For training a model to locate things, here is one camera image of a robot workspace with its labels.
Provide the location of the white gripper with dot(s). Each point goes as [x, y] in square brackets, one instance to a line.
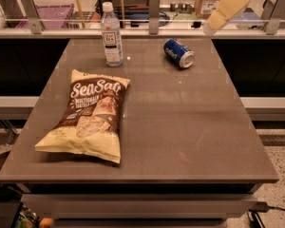
[222, 14]

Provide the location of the blue pepsi can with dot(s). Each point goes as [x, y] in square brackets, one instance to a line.
[178, 53]

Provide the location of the clear tea bottle white cap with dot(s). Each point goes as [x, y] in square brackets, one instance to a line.
[110, 26]

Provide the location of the grey table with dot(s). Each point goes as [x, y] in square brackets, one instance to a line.
[191, 156]

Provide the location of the purple plastic crate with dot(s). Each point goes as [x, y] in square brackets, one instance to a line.
[51, 17]

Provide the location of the sea salt chips bag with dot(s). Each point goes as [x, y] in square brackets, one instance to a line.
[90, 125]

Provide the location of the metal railing post right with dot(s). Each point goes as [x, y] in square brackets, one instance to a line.
[274, 20]

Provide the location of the metal railing post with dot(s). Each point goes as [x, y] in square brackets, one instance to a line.
[34, 23]
[154, 10]
[274, 20]

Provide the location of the metal railing post middle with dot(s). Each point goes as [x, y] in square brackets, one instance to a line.
[154, 10]

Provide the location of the metal railing post left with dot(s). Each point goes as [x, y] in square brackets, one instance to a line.
[34, 23]

